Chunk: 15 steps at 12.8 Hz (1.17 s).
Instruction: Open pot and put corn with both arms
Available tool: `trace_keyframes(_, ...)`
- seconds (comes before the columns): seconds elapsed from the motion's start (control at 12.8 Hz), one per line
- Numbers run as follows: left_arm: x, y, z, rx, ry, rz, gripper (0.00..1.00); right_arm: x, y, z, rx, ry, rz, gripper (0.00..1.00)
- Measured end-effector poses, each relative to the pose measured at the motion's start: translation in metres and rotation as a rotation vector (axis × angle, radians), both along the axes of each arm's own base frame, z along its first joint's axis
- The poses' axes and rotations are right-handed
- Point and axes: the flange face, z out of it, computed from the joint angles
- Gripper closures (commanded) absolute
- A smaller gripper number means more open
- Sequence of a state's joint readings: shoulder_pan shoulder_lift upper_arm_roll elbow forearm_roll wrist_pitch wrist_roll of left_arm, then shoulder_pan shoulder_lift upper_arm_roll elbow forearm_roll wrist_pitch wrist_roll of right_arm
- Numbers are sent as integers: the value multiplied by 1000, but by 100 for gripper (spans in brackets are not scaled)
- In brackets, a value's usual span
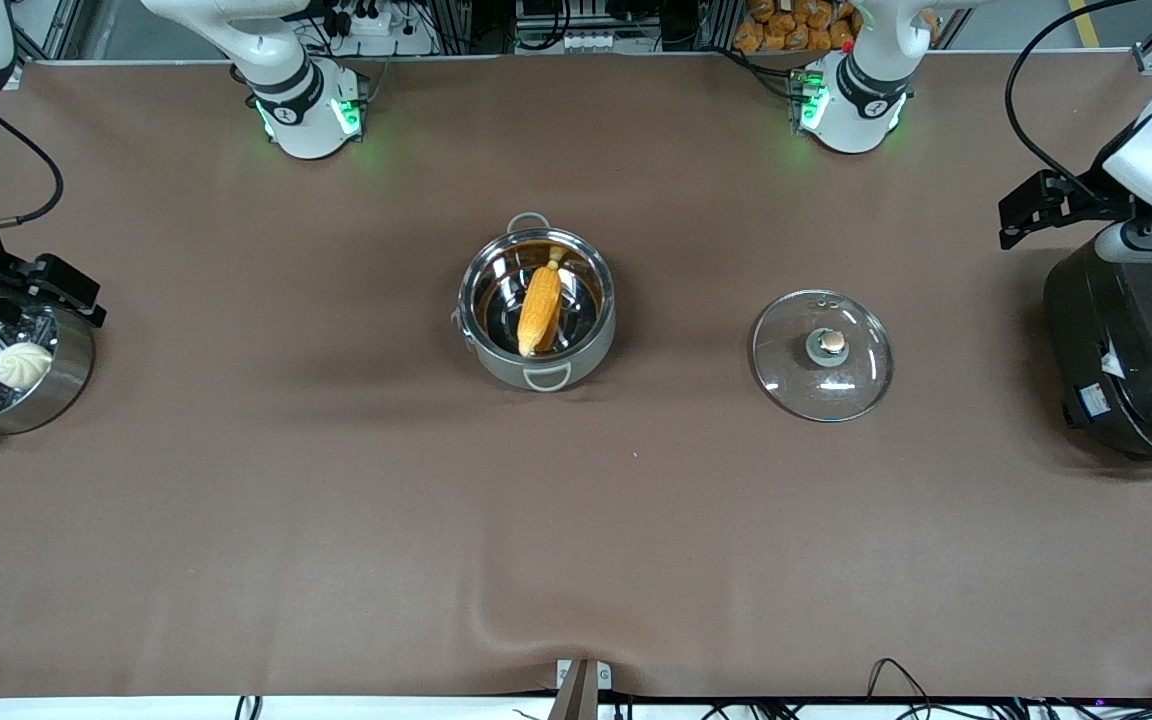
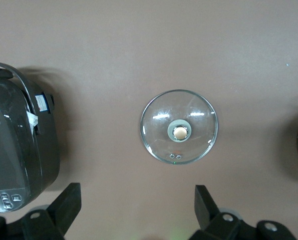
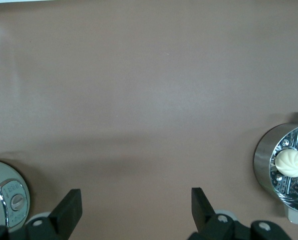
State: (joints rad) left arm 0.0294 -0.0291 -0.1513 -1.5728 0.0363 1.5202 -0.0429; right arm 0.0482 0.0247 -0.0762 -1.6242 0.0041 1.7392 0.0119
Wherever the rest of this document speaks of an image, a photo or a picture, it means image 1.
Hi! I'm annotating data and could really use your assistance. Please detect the glass pot lid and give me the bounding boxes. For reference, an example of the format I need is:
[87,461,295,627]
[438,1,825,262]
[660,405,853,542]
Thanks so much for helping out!
[751,289,895,423]

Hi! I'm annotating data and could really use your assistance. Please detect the yellow corn cob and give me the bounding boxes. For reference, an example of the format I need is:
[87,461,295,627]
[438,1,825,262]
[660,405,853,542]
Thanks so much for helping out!
[516,246,569,358]

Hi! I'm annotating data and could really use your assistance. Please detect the steel steamer pot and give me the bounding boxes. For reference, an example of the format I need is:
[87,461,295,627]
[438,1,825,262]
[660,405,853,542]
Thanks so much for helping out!
[0,300,95,451]

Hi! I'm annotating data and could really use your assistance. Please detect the grey steel cooking pot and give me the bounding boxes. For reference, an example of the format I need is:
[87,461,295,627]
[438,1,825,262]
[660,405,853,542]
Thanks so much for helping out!
[456,212,619,393]

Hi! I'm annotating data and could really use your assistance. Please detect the white steamed bun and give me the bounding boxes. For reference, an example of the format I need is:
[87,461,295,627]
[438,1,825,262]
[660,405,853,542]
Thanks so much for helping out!
[0,342,54,391]

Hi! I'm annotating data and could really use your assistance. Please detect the black rice cooker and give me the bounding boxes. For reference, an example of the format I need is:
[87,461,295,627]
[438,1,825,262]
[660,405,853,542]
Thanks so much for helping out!
[1043,235,1152,473]

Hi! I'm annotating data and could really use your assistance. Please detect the orange snack bags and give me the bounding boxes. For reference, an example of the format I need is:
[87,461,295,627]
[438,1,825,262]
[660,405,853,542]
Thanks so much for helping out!
[734,0,859,54]

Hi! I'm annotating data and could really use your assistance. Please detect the white power strip with plugs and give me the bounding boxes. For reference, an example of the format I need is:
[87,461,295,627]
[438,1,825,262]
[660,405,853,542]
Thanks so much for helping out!
[336,0,437,57]

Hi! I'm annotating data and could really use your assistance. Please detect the dark equipment rack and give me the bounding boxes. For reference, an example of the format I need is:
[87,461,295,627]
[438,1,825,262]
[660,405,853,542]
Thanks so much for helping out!
[441,0,737,54]

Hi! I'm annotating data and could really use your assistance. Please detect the brown table mat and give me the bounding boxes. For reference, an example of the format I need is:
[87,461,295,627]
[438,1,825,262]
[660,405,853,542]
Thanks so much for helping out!
[0,55,1152,698]

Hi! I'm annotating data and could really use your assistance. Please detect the black looped cable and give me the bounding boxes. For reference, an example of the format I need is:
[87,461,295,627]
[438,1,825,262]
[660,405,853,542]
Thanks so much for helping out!
[866,657,937,703]

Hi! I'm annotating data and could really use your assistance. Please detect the metal table edge bracket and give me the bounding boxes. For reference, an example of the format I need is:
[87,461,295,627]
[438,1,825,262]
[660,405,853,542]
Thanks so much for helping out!
[548,658,614,720]

